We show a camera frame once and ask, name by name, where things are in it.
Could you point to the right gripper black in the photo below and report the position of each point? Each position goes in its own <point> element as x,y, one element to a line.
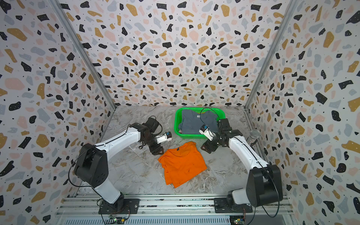
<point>208,143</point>

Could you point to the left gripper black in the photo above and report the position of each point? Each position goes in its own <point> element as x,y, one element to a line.
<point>158,150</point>

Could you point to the green plastic basket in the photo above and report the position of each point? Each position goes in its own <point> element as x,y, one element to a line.
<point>220,113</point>

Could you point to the grey t-shirt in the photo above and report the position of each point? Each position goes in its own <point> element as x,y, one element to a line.
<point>192,121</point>

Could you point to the orange t-shirt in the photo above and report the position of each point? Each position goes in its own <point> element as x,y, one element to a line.
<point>182,164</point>

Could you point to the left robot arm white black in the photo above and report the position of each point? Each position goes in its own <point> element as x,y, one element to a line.
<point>92,163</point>

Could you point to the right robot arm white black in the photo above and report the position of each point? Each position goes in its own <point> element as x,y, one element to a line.
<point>264,185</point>

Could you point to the clear plastic bottle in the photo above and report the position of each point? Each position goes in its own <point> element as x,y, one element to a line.
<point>253,137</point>

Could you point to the right circuit board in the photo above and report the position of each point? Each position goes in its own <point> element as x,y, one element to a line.
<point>237,220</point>

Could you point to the circuit board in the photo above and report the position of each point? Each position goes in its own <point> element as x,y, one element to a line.
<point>237,220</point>
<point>117,220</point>

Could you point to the left circuit board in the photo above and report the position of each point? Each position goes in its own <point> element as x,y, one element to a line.
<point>117,220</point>

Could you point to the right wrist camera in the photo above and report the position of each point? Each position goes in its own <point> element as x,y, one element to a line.
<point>205,130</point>

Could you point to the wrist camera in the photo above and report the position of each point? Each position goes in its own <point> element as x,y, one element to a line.
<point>167,136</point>
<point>205,130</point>

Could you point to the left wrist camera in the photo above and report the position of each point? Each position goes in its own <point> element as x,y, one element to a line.
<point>167,136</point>

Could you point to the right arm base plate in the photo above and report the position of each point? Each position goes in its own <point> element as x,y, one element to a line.
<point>222,205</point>

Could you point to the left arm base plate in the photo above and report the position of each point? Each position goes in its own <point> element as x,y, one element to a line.
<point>121,206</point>

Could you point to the aluminium rail frame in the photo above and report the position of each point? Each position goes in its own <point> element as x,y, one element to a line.
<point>167,209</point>

